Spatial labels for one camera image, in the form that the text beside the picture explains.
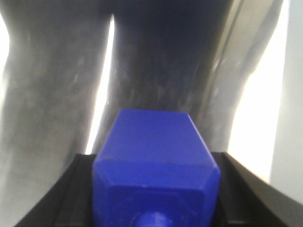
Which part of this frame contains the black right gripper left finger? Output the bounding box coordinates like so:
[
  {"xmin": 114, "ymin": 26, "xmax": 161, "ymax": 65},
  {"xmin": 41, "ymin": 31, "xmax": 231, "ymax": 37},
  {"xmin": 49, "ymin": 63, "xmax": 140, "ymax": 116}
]
[{"xmin": 16, "ymin": 154, "xmax": 96, "ymax": 227}]

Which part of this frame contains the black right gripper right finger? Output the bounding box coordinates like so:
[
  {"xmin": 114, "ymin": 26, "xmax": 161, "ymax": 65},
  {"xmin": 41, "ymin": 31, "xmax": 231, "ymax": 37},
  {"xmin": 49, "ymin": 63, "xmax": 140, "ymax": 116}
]
[{"xmin": 212, "ymin": 152, "xmax": 295, "ymax": 227}]

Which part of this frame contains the blue plastic block part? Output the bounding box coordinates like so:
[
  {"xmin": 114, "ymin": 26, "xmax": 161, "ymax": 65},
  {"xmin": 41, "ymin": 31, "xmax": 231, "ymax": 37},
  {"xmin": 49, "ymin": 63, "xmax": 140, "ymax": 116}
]
[{"xmin": 92, "ymin": 109, "xmax": 221, "ymax": 227}]

